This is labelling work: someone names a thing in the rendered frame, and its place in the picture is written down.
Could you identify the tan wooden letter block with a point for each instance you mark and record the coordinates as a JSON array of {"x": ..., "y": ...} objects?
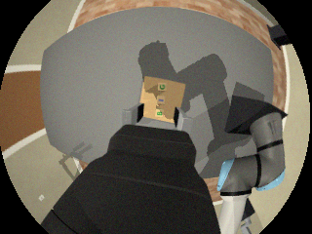
[
  {"x": 161, "y": 100},
  {"x": 159, "y": 112},
  {"x": 162, "y": 87}
]

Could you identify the tan flat mat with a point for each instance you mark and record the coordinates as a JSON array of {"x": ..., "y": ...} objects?
[{"x": 174, "y": 96}]

